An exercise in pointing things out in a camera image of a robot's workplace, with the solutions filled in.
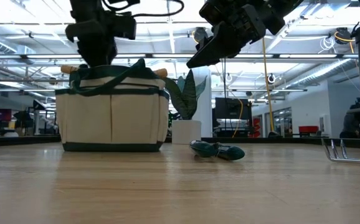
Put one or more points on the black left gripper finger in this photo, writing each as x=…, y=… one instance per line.
x=97, y=56

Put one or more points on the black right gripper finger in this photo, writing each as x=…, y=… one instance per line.
x=217, y=46

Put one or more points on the cream canvas bag green trim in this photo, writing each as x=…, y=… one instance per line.
x=111, y=121

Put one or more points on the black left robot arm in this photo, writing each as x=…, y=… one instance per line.
x=85, y=6

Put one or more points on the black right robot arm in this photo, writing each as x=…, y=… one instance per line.
x=289, y=6

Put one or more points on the black screen on stand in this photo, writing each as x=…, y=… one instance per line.
x=230, y=109

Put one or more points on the artificial plant in white pot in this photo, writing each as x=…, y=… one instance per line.
x=186, y=132

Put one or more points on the purple lit screen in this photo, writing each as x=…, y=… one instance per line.
x=0, y=115

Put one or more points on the red bin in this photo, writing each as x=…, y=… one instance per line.
x=308, y=130

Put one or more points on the person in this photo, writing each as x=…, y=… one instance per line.
x=349, y=126

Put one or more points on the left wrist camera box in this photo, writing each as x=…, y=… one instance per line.
x=126, y=28

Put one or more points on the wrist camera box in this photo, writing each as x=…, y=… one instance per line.
x=126, y=28
x=212, y=14

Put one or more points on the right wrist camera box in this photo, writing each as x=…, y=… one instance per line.
x=212, y=14

